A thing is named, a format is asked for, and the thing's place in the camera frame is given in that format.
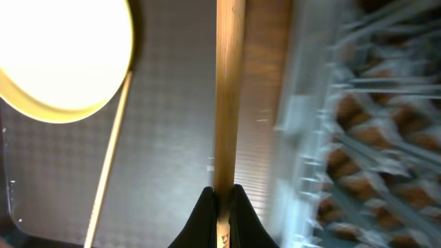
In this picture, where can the yellow plate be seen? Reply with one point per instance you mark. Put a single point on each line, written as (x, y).
(63, 60)

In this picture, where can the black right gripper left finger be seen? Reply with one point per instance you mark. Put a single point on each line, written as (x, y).
(200, 229)

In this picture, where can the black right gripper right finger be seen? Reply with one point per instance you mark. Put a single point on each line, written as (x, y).
(246, 229)

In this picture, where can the grey dishwasher rack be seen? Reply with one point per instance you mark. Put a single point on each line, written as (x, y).
(359, 122)

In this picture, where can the wooden chopstick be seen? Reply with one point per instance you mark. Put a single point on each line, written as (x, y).
(107, 164)
(230, 26)

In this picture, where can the dark brown tray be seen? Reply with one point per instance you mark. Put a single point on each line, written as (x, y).
(50, 172)

